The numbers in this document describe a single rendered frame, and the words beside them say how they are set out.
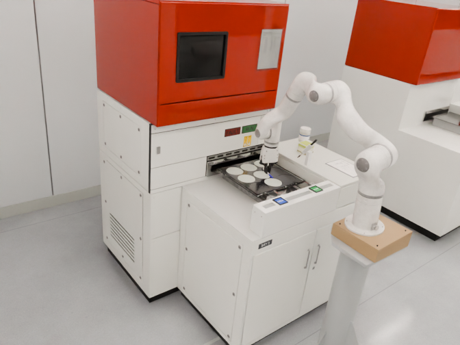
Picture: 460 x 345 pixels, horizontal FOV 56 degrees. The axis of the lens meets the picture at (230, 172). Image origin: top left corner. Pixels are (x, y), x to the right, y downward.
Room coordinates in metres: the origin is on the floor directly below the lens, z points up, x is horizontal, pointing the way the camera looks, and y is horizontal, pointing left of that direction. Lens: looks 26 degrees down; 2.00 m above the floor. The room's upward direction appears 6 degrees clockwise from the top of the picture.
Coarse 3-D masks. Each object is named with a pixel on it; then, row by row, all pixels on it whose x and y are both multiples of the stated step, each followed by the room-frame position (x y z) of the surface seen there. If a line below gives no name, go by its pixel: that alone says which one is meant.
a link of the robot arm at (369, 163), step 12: (360, 156) 1.77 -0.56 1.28; (372, 156) 1.75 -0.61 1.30; (384, 156) 1.78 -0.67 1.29; (360, 168) 1.75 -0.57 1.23; (372, 168) 1.73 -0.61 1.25; (384, 168) 1.78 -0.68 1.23; (360, 180) 1.81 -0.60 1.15; (372, 180) 1.75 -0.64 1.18; (360, 192) 1.81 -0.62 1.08; (372, 192) 1.78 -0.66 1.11; (384, 192) 1.81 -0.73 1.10
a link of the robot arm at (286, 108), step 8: (280, 104) 2.23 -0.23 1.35; (288, 104) 2.18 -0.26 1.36; (296, 104) 2.18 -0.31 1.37; (272, 112) 2.23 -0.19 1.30; (280, 112) 2.21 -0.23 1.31; (288, 112) 2.20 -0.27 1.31; (264, 120) 2.21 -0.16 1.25; (272, 120) 2.20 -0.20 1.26; (280, 120) 2.20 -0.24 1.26; (256, 128) 2.25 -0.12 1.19; (264, 128) 2.20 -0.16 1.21; (256, 136) 2.24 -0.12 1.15; (264, 136) 2.22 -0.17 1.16
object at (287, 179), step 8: (256, 160) 2.47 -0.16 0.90; (224, 168) 2.30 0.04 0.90; (240, 168) 2.33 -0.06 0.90; (272, 168) 2.38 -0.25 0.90; (280, 168) 2.39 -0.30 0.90; (232, 176) 2.22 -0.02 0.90; (272, 176) 2.27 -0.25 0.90; (280, 176) 2.28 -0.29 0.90; (288, 176) 2.29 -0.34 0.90; (248, 184) 2.14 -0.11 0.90; (256, 184) 2.15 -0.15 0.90; (264, 184) 2.16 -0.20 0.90; (288, 184) 2.19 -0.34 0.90; (256, 192) 2.05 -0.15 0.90
